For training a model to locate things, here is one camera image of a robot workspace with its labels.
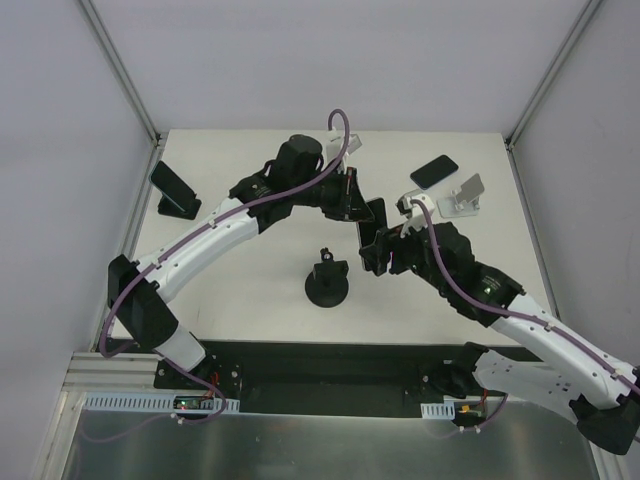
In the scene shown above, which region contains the black round-base phone holder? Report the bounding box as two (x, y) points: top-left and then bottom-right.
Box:
(304, 248), (349, 308)

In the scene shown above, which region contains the silver metal phone stand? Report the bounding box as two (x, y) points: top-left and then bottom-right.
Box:
(437, 173), (485, 219)

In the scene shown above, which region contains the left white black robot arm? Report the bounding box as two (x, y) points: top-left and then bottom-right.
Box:
(107, 131), (373, 389)

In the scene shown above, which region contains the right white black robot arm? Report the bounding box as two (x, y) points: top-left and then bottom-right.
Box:
(358, 222), (639, 455)

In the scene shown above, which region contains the blue phone top right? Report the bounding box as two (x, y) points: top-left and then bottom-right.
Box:
(409, 155), (459, 190)

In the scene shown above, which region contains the black stand far left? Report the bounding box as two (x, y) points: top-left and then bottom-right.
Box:
(157, 195), (202, 220)

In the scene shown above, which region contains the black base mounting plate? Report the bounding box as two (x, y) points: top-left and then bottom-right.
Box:
(97, 337), (534, 419)

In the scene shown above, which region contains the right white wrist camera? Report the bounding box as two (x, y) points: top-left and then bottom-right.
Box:
(396, 189), (435, 238)

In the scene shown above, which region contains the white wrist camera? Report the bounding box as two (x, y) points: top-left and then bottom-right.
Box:
(396, 189), (435, 238)
(324, 130), (362, 162)

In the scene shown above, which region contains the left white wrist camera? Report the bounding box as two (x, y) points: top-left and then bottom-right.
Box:
(324, 130), (362, 162)

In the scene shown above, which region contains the right aluminium frame post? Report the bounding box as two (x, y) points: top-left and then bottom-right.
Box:
(504, 0), (606, 152)

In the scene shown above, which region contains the aluminium frame post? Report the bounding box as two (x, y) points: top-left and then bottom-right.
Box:
(504, 0), (606, 152)
(75, 0), (161, 146)

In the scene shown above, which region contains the right white cable duct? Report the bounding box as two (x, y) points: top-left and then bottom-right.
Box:
(420, 401), (456, 421)

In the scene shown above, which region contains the white cable duct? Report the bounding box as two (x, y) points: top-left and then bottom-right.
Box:
(420, 401), (456, 421)
(83, 392), (240, 415)

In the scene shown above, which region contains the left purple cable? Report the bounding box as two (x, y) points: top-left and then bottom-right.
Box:
(79, 108), (351, 444)

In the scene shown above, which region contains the left white cable duct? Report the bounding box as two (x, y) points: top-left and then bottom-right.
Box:
(83, 392), (240, 415)

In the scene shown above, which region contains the left aluminium frame post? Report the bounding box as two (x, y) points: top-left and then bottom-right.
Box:
(75, 0), (161, 146)

